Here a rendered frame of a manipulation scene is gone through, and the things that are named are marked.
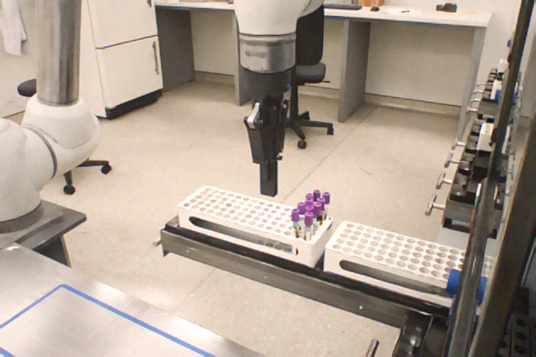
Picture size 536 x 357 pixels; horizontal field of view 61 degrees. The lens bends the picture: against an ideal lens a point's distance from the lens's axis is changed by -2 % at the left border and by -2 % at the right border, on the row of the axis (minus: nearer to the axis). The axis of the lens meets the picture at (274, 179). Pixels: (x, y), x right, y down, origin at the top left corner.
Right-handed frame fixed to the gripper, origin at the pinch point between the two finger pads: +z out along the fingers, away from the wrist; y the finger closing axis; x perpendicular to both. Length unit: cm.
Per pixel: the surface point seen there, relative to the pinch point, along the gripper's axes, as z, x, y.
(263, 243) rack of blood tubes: 13.6, -0.3, 1.8
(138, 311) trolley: 12.6, -8.3, 28.2
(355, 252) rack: 8.8, 18.3, 3.1
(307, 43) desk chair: 20, -89, -226
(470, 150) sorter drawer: 13, 31, -65
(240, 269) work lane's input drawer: 17.3, -2.7, 6.9
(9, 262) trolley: 12.5, -37.7, 29.5
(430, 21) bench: 8, -19, -280
